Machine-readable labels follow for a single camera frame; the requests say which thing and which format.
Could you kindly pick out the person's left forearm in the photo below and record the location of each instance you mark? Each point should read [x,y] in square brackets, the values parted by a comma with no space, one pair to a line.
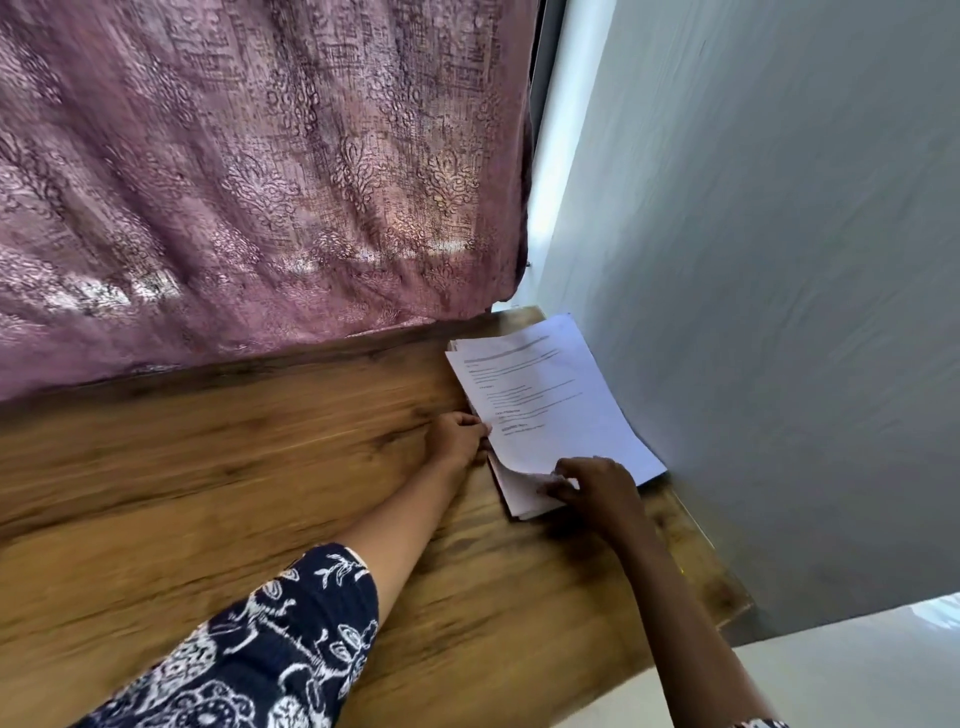
[398,533]

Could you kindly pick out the pink patterned curtain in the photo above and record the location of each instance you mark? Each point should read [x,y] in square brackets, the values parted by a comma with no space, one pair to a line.
[255,165]

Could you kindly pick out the person's right forearm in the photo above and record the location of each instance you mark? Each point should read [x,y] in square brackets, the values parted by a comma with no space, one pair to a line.
[690,630]

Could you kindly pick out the person's left hand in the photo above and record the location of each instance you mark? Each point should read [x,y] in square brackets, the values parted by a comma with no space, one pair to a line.
[455,443]

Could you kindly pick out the person's right hand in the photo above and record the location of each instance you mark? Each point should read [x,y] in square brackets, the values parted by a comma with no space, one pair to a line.
[608,495]

